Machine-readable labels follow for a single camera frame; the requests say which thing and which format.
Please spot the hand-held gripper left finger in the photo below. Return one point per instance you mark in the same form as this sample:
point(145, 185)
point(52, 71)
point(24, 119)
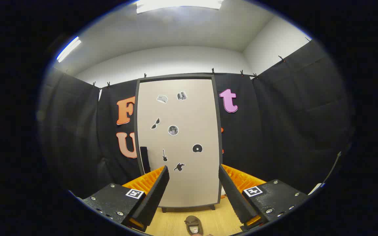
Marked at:
point(153, 196)

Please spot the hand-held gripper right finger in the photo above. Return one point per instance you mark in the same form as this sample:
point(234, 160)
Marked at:
point(235, 196)

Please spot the beige shoe cabinet door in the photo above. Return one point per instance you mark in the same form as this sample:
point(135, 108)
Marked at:
point(182, 183)

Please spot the brown fuzzy shoe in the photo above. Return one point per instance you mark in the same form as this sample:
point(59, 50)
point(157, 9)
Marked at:
point(194, 223)

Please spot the dark grey shoe cabinet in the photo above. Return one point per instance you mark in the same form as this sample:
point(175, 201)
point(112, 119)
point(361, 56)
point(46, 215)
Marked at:
point(176, 76)

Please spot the black backdrop cloth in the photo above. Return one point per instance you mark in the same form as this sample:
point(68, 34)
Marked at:
point(274, 131)

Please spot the long ceiling light strip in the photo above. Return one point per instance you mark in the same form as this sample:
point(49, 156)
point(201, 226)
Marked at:
point(68, 49)

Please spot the wide ceiling light panel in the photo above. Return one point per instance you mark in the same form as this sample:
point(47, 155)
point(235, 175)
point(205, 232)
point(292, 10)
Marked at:
point(179, 4)

